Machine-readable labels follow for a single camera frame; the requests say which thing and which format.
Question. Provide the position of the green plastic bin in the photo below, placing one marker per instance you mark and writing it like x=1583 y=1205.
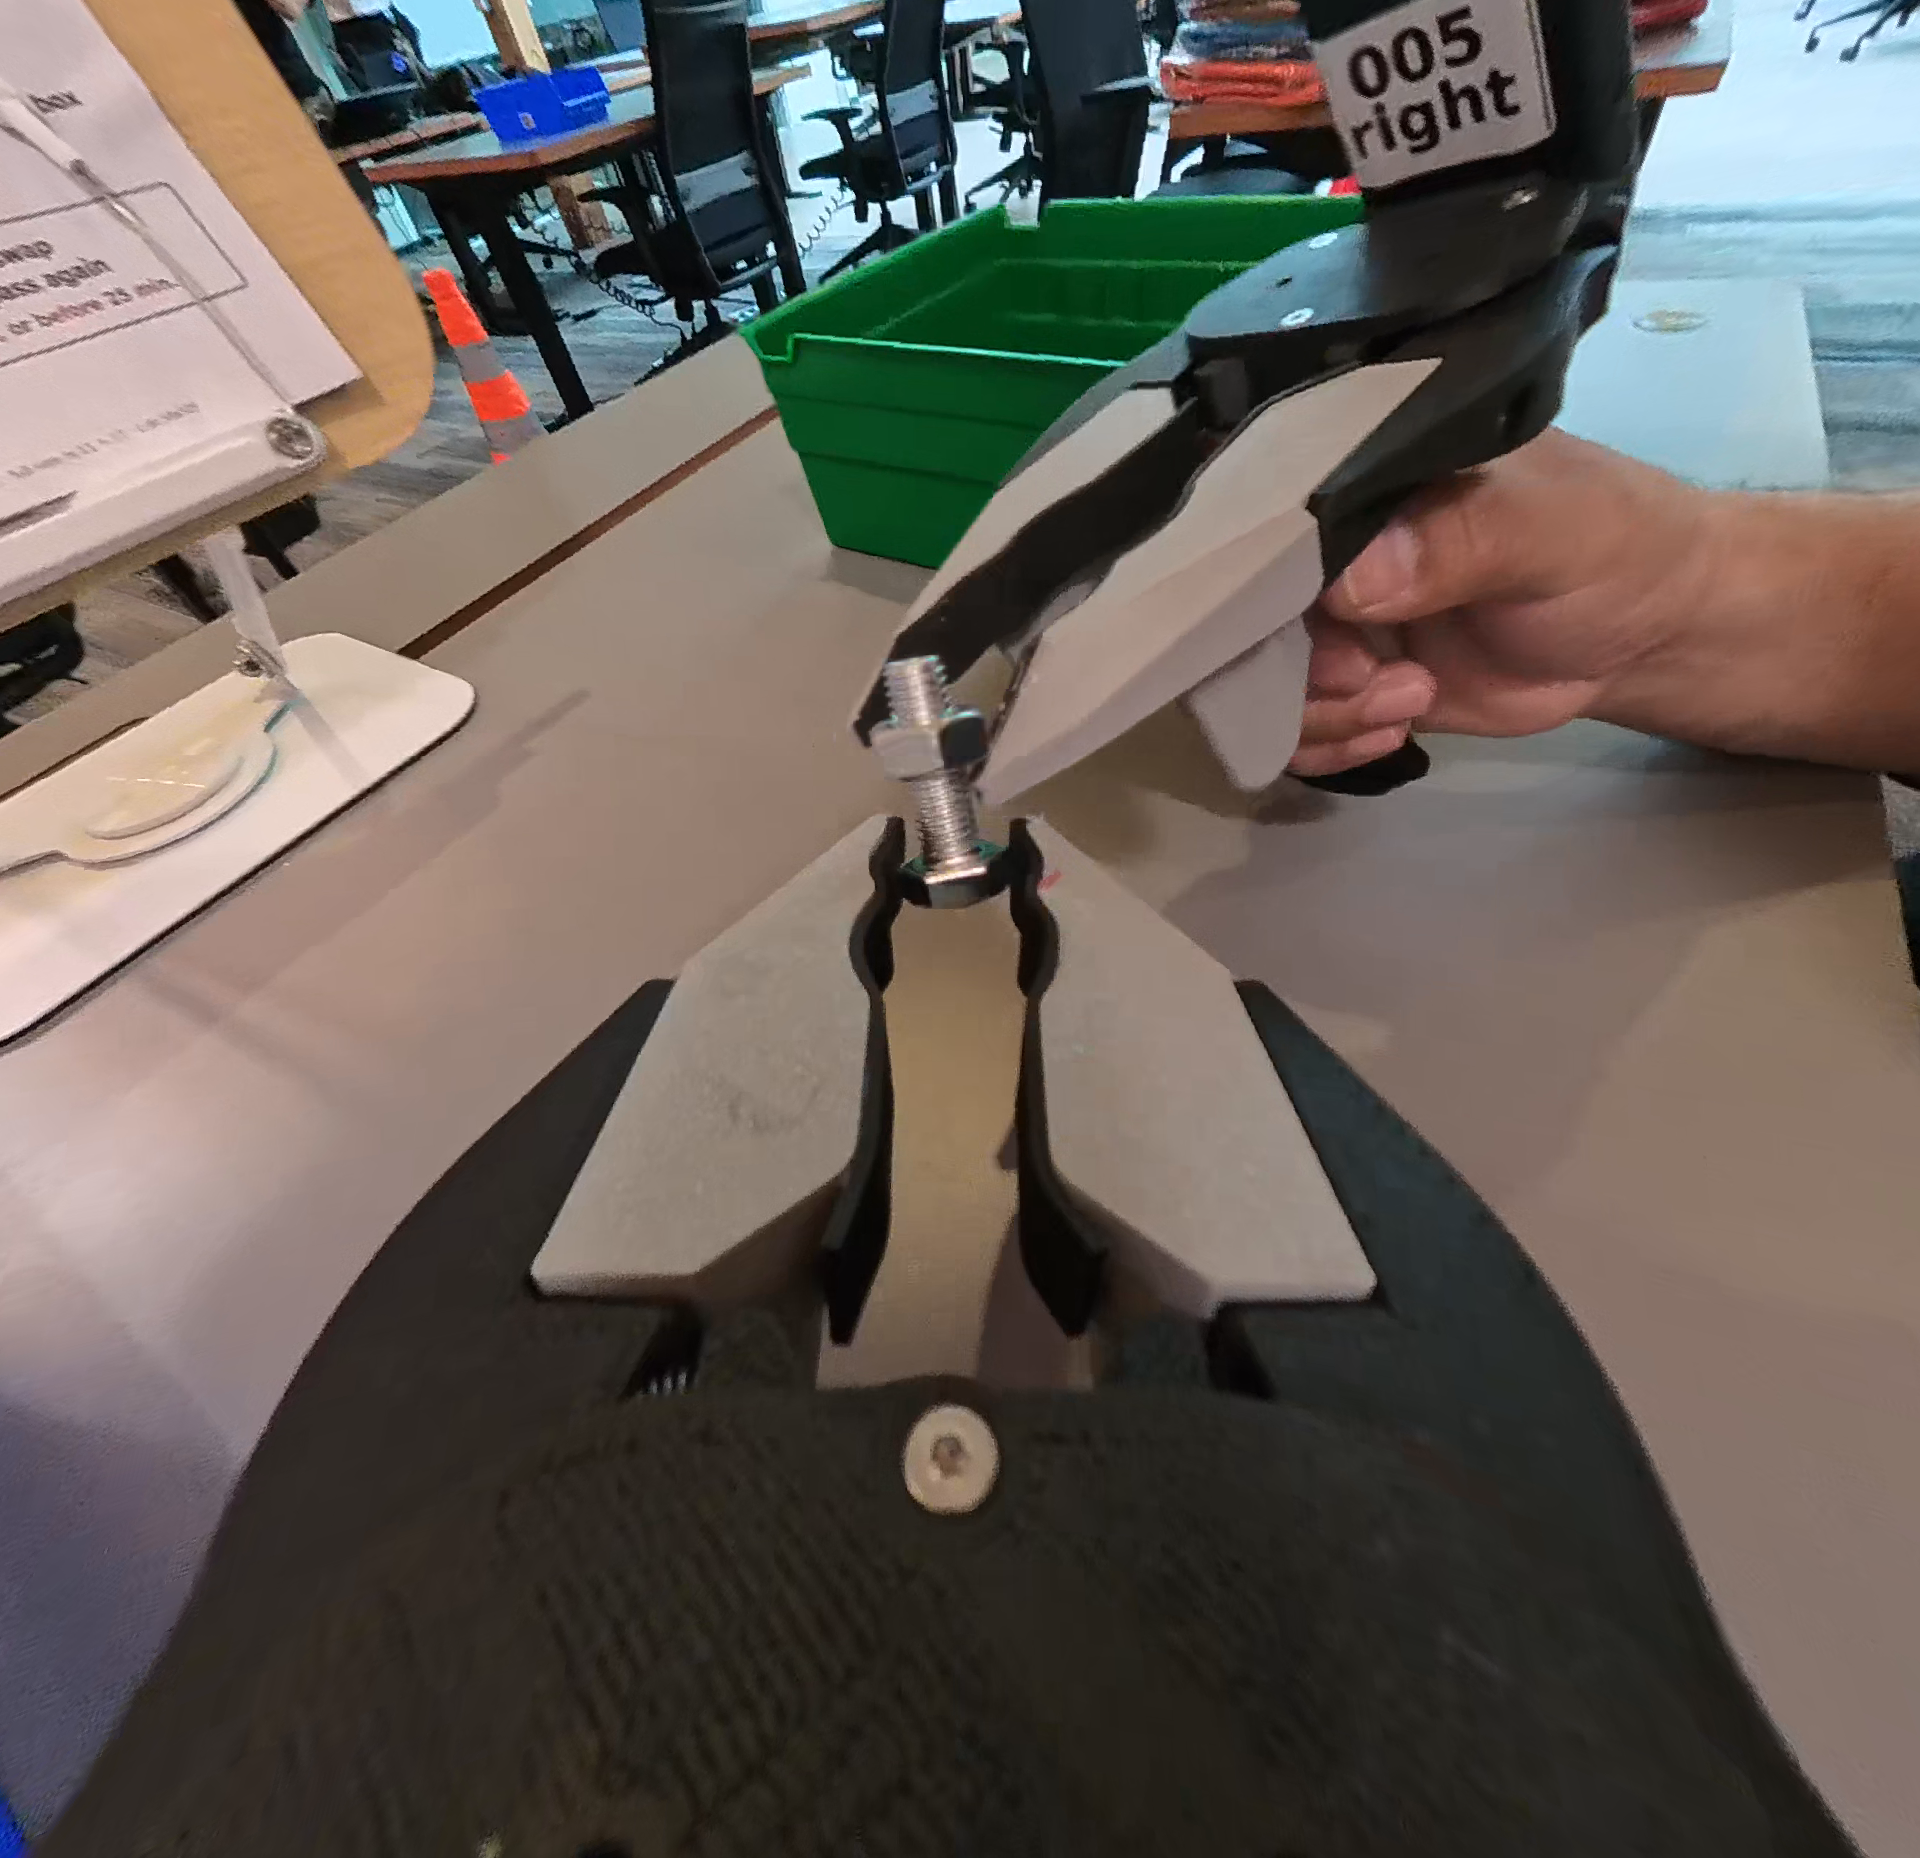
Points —
x=901 y=438

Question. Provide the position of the small blue storage bin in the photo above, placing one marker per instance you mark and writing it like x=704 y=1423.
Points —
x=578 y=85
x=521 y=113

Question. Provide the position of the large silver hex nut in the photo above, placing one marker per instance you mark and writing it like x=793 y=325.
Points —
x=927 y=746

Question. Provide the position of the orange traffic cone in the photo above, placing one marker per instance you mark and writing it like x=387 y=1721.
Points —
x=492 y=374

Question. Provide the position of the large silver bolt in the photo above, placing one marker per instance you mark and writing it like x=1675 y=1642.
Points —
x=948 y=822

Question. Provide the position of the person's right hand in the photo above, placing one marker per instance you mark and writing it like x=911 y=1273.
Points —
x=1546 y=597

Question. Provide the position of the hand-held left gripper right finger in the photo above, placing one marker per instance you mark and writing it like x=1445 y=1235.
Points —
x=1173 y=1141

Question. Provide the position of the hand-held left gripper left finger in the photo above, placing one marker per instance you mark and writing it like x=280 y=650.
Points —
x=739 y=1122

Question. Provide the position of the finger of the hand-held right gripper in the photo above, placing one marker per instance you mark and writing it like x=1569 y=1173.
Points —
x=996 y=529
x=1198 y=567

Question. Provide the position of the wooden office desk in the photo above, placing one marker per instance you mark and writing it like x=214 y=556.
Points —
x=496 y=162

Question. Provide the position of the white document stand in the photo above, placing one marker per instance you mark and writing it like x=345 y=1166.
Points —
x=376 y=703

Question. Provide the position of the wooden backing board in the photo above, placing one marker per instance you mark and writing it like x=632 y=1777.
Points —
x=296 y=162

